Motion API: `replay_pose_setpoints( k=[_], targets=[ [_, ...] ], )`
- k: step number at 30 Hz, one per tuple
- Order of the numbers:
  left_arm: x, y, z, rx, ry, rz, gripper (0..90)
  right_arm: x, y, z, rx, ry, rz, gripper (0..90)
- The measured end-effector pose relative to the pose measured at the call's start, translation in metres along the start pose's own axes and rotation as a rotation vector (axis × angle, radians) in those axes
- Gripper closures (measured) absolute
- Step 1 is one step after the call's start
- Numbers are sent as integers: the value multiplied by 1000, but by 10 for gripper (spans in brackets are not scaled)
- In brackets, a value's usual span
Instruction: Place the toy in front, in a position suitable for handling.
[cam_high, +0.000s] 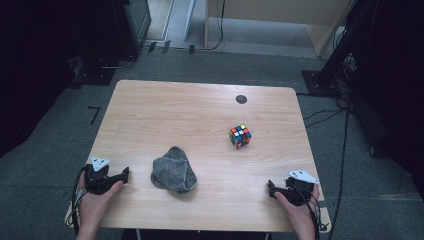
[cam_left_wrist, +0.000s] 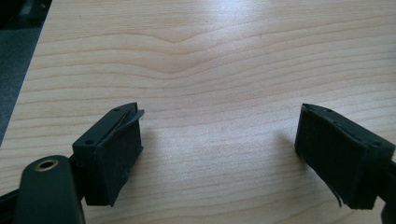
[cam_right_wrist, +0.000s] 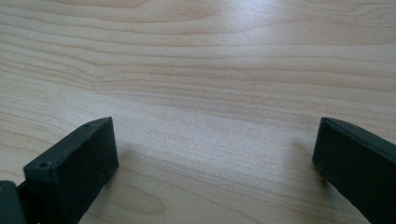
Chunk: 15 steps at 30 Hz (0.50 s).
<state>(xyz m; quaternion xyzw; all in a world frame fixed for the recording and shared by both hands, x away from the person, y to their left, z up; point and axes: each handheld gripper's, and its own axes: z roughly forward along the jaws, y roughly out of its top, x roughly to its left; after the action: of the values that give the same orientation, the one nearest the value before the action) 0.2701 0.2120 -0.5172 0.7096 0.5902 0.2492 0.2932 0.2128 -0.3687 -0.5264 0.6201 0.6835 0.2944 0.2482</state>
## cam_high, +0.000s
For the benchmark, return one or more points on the black metal stand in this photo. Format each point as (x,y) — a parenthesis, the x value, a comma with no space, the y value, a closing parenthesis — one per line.
(330,70)

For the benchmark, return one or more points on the grey cloth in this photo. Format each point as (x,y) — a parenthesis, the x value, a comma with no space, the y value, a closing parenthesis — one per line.
(173,171)

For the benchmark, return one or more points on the black tape strip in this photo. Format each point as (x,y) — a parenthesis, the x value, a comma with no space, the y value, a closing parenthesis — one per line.
(166,47)
(191,49)
(152,46)

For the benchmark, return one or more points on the dark curtain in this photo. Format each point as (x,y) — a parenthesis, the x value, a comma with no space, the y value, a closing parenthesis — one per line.
(30,66)
(396,83)

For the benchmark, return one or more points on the white panel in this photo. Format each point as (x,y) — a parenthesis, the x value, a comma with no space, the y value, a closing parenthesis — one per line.
(189,18)

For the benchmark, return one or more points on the person's right hand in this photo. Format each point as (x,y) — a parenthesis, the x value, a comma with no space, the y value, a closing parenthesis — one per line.
(303,216)

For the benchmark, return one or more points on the person's left hand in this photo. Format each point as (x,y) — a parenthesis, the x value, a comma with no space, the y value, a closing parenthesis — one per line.
(93,210)

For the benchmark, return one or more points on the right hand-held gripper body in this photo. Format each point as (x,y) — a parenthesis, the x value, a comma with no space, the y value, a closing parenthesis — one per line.
(298,191)

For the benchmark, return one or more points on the grey tape strip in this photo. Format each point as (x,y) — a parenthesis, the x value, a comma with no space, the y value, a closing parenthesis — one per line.
(324,202)

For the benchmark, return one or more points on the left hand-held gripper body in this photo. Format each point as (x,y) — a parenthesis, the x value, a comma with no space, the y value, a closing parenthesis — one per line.
(96,181)

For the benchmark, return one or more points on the multicoloured puzzle cube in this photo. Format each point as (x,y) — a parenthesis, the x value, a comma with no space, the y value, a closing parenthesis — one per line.
(240,136)

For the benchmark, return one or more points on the black cabinet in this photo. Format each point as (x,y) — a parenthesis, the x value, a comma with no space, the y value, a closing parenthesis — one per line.
(133,26)

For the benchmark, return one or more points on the black flat stand base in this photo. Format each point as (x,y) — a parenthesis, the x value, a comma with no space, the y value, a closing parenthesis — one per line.
(95,76)

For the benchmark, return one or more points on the dark round table grommet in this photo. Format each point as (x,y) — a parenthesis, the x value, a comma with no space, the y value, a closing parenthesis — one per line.
(241,99)

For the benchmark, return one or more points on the beige wooden furniture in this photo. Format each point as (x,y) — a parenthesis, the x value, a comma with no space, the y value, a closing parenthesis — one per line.
(283,10)

